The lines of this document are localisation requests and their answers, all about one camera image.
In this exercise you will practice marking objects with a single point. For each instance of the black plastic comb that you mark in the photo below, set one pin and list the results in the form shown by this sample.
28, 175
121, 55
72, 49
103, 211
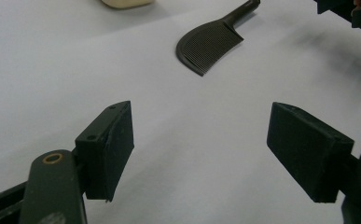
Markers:
209, 45

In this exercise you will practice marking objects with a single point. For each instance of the cream ceramic container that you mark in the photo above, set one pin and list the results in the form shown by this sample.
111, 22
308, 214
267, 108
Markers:
127, 3

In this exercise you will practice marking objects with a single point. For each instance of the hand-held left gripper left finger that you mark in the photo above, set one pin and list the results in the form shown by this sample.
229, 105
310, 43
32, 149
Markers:
106, 152

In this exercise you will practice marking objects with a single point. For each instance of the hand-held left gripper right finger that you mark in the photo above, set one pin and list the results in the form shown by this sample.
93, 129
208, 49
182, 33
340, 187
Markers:
305, 152

